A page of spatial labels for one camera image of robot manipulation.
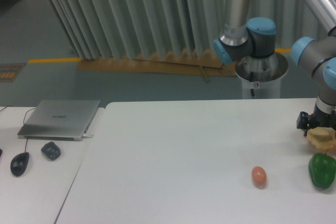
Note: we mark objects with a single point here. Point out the brown egg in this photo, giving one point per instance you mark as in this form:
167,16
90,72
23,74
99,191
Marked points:
259,176

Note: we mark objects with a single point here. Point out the white usb plug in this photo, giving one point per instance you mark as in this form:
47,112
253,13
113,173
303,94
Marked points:
87,136

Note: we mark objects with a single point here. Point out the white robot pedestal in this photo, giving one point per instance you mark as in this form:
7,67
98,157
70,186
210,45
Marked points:
261,77

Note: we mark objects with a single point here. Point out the grey-green pleated curtain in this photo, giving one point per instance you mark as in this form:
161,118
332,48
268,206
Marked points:
157,28

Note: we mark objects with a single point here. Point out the black computer mouse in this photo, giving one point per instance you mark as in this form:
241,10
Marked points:
19,164

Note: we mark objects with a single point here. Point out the flat brown cardboard sheet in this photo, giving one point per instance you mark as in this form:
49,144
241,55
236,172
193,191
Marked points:
146,66

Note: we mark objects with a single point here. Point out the silver closed laptop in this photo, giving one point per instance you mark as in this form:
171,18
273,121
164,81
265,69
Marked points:
60,119

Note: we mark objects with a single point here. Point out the small black device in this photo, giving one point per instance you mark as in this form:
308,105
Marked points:
51,151

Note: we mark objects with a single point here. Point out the loaf of bread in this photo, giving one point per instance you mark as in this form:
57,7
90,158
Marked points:
322,138

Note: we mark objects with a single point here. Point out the green bell pepper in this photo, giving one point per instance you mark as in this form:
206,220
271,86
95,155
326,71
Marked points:
321,169

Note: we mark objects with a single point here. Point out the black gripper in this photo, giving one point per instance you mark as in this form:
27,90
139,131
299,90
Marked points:
323,113

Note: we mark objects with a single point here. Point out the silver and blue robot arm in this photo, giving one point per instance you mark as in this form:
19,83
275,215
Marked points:
309,51

